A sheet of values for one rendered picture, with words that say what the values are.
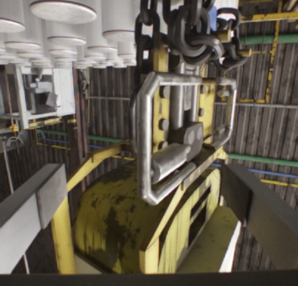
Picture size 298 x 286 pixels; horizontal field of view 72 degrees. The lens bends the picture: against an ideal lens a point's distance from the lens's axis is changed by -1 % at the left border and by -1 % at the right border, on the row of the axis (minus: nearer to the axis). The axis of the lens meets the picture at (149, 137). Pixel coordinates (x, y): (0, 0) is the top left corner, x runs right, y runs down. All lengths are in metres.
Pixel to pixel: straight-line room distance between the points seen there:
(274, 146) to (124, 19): 4.94
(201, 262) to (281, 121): 4.97
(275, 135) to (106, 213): 5.12
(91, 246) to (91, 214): 0.07
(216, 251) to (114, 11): 0.80
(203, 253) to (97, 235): 0.23
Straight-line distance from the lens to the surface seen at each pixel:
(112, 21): 0.86
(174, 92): 0.38
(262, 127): 5.34
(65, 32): 1.02
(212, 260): 0.52
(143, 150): 0.23
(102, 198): 0.45
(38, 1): 0.62
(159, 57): 0.35
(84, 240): 0.49
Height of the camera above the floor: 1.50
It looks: 15 degrees up
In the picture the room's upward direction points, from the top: 179 degrees counter-clockwise
